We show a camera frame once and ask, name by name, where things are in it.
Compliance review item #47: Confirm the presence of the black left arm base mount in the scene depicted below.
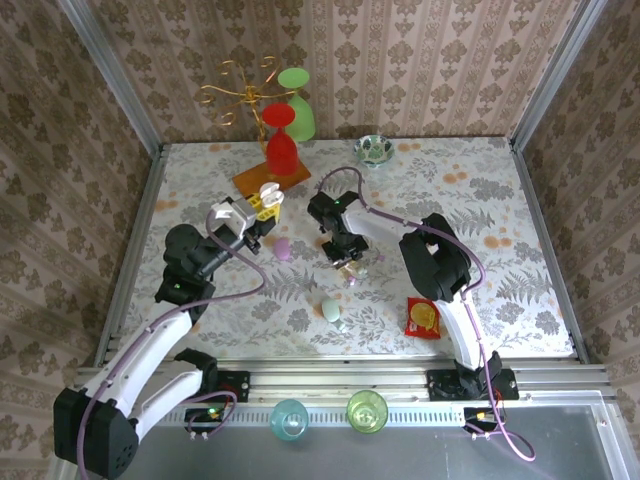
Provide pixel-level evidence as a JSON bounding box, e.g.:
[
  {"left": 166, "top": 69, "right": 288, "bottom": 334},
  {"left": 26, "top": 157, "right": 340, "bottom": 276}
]
[{"left": 213, "top": 369, "right": 251, "bottom": 404}]

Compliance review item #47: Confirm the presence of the perforated metal strip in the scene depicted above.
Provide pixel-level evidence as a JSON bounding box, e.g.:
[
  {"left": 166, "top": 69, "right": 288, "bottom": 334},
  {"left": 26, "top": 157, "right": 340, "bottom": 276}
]
[{"left": 89, "top": 407, "right": 469, "bottom": 426}]

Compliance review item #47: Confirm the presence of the floral patterned table mat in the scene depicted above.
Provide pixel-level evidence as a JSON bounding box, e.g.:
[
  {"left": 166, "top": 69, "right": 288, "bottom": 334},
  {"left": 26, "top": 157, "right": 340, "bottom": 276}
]
[{"left": 107, "top": 137, "right": 576, "bottom": 359}]

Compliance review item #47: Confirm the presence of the red snack packet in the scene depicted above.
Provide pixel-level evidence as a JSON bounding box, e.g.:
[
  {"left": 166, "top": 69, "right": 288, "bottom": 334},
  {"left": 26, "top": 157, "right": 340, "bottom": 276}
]
[{"left": 404, "top": 296, "right": 444, "bottom": 340}]

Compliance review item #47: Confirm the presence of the teal glass cup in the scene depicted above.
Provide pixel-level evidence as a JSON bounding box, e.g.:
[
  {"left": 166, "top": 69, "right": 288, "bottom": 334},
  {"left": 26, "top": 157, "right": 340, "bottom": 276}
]
[{"left": 269, "top": 398, "right": 310, "bottom": 442}]

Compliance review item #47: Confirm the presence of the aluminium frame post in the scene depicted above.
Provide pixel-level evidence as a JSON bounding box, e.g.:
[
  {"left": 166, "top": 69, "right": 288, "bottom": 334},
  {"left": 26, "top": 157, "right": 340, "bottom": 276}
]
[
  {"left": 73, "top": 0, "right": 164, "bottom": 151},
  {"left": 509, "top": 0, "right": 609, "bottom": 149}
]

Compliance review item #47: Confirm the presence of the grey metal shelf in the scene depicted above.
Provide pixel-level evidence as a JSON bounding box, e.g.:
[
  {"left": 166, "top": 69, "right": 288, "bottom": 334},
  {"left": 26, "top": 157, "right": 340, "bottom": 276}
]
[{"left": 47, "top": 399, "right": 631, "bottom": 480}]

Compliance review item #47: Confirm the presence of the aluminium side rail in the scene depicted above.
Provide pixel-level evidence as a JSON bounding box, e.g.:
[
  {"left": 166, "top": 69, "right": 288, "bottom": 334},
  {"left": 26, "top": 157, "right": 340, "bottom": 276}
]
[
  {"left": 508, "top": 139, "right": 590, "bottom": 365},
  {"left": 93, "top": 143, "right": 169, "bottom": 369}
]

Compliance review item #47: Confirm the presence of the green glass cup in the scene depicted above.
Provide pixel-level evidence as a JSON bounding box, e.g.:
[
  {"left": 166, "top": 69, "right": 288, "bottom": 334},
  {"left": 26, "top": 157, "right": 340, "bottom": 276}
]
[{"left": 346, "top": 388, "right": 390, "bottom": 435}]

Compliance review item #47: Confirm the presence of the long aluminium mounting rail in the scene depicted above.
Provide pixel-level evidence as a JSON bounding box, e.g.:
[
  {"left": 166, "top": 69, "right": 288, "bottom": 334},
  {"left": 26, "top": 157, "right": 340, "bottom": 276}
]
[{"left": 69, "top": 357, "right": 619, "bottom": 404}]

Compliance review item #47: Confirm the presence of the green wine glass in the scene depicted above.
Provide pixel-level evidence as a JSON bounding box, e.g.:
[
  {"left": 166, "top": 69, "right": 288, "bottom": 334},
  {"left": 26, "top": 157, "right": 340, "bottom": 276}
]
[{"left": 276, "top": 67, "right": 317, "bottom": 142}]

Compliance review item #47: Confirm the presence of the gold wire glass rack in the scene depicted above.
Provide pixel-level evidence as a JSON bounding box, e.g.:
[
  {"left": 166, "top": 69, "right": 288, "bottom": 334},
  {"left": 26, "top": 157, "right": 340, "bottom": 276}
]
[{"left": 199, "top": 55, "right": 312, "bottom": 207}]

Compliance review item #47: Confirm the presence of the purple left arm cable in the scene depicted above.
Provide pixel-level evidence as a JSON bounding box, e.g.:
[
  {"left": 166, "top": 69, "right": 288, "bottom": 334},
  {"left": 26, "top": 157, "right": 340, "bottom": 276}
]
[{"left": 74, "top": 207, "right": 269, "bottom": 476}]

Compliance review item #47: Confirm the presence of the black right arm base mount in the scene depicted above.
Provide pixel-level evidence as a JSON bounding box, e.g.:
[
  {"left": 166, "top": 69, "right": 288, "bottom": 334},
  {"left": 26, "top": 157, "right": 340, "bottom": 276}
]
[{"left": 427, "top": 367, "right": 519, "bottom": 402}]

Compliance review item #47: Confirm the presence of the red wine glass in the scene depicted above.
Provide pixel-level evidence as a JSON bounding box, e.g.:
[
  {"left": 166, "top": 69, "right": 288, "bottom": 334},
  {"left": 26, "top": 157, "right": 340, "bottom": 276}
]
[{"left": 261, "top": 102, "right": 301, "bottom": 177}]

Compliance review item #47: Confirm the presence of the small black controller board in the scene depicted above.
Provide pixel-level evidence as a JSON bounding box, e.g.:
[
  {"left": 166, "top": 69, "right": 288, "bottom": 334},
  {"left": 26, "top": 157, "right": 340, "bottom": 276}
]
[
  {"left": 463, "top": 405, "right": 506, "bottom": 432},
  {"left": 184, "top": 404, "right": 234, "bottom": 434}
]

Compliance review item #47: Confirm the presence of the patterned ceramic bowl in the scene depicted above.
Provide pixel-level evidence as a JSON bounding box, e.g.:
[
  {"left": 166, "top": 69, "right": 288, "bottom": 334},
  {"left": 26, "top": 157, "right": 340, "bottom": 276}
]
[{"left": 353, "top": 134, "right": 396, "bottom": 169}]

